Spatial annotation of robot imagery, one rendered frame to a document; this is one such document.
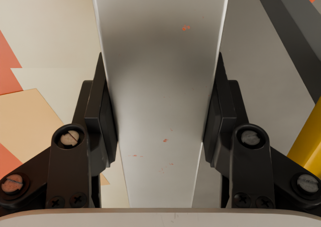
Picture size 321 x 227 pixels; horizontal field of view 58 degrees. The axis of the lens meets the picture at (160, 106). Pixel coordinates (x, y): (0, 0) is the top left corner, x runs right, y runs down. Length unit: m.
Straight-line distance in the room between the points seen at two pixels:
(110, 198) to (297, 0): 0.35
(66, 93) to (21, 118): 0.04
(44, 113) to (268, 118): 1.67
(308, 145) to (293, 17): 0.19
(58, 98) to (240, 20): 1.18
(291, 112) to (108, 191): 1.61
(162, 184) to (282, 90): 1.51
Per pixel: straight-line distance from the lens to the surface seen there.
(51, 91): 0.16
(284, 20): 0.43
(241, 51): 1.40
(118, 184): 0.24
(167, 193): 0.17
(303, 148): 0.28
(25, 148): 0.21
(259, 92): 1.61
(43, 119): 0.18
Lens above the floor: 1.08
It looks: 43 degrees down
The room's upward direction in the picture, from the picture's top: 178 degrees clockwise
